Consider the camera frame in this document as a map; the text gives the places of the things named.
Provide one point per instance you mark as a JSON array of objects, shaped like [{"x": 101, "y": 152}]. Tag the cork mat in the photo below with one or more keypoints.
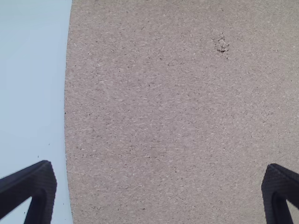
[{"x": 163, "y": 116}]

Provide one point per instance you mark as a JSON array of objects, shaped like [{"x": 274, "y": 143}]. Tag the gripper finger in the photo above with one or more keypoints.
[
  {"x": 273, "y": 184},
  {"x": 44, "y": 182}
]

